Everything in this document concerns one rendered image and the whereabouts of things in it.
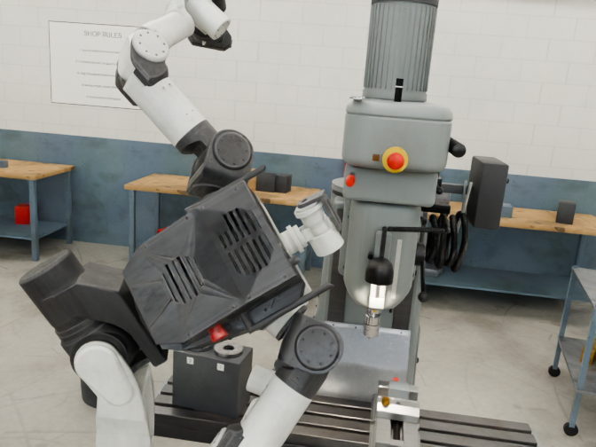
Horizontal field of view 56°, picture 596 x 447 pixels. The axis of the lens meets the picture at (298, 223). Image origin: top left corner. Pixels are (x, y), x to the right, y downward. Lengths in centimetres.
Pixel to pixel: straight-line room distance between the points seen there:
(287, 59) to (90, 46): 209
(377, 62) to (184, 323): 103
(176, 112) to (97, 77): 527
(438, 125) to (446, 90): 445
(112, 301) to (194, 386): 74
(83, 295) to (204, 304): 25
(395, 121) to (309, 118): 448
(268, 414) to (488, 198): 104
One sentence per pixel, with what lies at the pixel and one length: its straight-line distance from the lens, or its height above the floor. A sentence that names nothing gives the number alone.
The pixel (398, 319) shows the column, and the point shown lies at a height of 111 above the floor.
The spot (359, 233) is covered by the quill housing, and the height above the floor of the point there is 153.
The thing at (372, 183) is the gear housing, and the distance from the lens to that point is 146.
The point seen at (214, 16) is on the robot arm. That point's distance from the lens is 144.
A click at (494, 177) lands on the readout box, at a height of 168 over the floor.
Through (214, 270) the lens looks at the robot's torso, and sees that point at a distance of 99.
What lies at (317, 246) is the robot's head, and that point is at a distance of 117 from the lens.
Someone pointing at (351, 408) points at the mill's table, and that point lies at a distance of 192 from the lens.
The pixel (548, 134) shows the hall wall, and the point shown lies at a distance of 603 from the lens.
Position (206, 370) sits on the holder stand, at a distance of 177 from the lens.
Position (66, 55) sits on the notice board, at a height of 203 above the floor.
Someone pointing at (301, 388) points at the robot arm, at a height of 136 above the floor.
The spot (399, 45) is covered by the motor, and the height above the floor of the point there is 205.
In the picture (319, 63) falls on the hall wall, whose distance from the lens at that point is 579.
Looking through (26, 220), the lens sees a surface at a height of 28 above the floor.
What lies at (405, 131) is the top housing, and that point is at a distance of 135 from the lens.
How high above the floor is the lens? 192
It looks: 14 degrees down
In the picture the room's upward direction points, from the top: 4 degrees clockwise
